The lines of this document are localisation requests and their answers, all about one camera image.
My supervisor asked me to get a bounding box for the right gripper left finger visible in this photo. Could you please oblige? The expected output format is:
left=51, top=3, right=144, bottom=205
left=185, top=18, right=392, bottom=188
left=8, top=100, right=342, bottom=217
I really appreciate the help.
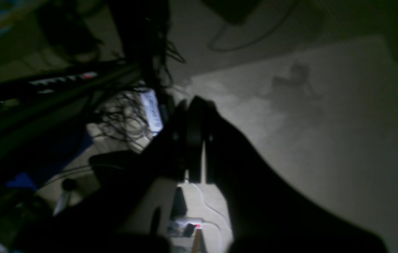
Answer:
left=11, top=101, right=187, bottom=253

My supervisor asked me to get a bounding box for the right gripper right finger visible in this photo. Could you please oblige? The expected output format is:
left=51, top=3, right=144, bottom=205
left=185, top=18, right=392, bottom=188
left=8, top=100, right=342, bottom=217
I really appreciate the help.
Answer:
left=187, top=96, right=388, bottom=253

